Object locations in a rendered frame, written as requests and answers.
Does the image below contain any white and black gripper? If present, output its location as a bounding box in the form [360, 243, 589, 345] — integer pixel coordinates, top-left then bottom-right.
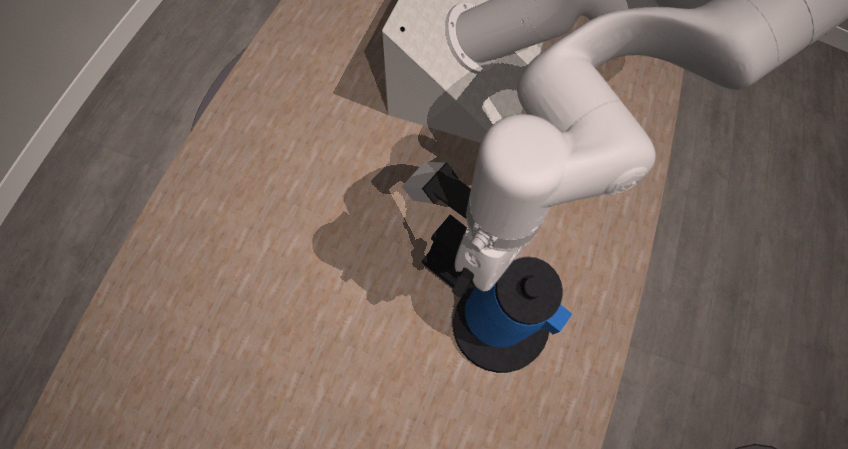
[452, 211, 534, 297]

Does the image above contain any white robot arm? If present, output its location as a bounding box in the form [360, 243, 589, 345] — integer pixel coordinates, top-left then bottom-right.
[402, 0, 848, 252]

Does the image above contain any blue kettle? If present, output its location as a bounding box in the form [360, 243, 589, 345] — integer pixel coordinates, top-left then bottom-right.
[421, 214, 572, 347]

